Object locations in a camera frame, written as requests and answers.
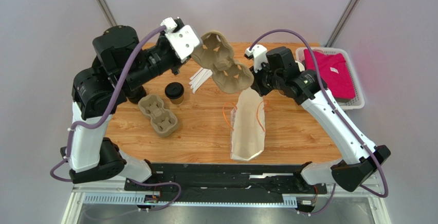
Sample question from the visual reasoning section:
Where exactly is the black plastic cup lid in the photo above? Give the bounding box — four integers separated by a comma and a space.
165, 82, 185, 99

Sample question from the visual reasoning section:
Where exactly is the cardboard cup carrier single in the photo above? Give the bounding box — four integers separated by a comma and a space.
191, 30, 254, 94

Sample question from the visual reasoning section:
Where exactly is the white paper takeout bag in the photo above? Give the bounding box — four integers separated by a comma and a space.
222, 88, 268, 162

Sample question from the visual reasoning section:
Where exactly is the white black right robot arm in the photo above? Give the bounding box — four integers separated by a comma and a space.
245, 45, 391, 192

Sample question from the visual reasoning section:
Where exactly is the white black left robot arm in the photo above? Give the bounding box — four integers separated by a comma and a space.
61, 25, 182, 184

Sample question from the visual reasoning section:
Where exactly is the white wrapped straws bundle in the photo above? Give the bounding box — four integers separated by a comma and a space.
189, 68, 213, 94

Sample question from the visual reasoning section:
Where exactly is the cardboard cup carrier tray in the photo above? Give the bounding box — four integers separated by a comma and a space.
138, 95, 179, 137

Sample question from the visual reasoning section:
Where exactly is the pink folded t-shirt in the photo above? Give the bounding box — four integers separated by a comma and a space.
313, 50, 356, 99

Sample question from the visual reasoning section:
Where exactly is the white plastic laundry basket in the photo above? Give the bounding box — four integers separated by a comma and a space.
312, 47, 364, 110

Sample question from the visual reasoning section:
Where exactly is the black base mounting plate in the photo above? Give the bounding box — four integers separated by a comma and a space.
124, 163, 328, 203

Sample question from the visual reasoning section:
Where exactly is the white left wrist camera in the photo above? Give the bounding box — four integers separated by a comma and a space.
160, 17, 203, 63

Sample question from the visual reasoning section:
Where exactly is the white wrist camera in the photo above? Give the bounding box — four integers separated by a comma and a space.
244, 44, 268, 73
160, 17, 203, 63

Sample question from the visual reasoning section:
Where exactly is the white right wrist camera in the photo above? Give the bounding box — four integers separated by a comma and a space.
244, 44, 268, 73

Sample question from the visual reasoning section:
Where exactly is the aluminium frame rail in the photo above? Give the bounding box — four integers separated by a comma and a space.
62, 163, 390, 223

